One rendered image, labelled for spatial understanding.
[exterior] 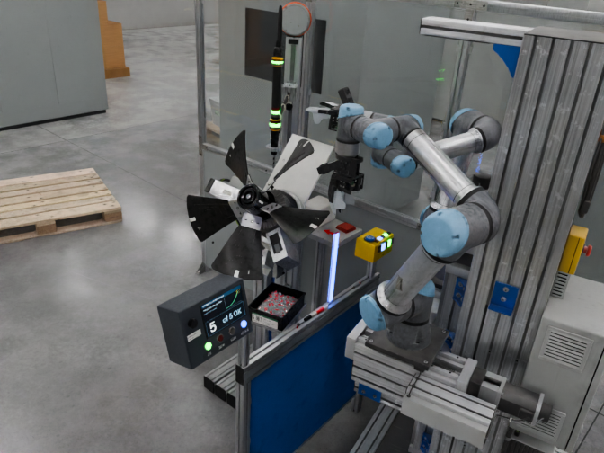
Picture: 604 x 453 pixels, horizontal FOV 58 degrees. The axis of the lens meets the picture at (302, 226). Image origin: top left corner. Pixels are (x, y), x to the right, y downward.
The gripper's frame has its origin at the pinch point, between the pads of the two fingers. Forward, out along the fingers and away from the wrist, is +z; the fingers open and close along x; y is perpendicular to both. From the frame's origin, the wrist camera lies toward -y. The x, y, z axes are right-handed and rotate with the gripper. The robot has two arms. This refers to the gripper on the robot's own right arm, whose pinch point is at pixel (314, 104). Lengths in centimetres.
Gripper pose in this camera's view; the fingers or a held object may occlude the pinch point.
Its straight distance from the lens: 216.1
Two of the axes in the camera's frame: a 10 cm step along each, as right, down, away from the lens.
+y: -0.6, 8.9, 4.5
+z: -8.7, -2.7, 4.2
